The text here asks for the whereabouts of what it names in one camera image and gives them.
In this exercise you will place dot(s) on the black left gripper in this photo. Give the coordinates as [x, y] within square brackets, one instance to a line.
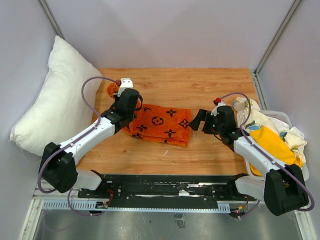
[117, 99]

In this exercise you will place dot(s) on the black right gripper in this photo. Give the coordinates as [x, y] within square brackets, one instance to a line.
[202, 115]

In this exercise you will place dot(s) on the orange patterned pillowcase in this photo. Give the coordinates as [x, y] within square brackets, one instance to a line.
[159, 124]

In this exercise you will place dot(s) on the white pillow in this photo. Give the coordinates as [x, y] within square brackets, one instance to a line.
[61, 109]

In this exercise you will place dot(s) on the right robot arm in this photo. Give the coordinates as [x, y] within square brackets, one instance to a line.
[282, 188]

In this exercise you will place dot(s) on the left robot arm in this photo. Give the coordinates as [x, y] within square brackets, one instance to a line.
[59, 161]

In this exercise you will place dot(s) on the yellow cloth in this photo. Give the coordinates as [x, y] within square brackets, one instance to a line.
[287, 145]

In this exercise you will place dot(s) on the white plastic laundry basket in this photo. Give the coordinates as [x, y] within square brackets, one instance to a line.
[281, 116]

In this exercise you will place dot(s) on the white cartoon print cloth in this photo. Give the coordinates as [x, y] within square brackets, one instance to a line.
[250, 113]

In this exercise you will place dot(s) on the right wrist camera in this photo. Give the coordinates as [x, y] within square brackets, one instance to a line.
[217, 103]

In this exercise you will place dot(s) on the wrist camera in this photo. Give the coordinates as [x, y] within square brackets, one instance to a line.
[217, 103]
[125, 83]

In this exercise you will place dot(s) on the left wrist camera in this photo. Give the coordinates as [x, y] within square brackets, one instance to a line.
[125, 83]

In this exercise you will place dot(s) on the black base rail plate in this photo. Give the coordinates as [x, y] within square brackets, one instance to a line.
[164, 191]

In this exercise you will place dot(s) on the left aluminium frame post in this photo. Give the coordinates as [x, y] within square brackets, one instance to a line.
[50, 17]

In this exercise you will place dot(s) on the aluminium frame post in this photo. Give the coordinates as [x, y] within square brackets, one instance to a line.
[50, 17]
[278, 34]

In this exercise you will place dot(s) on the right aluminium frame post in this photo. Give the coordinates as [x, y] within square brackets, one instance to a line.
[278, 34]

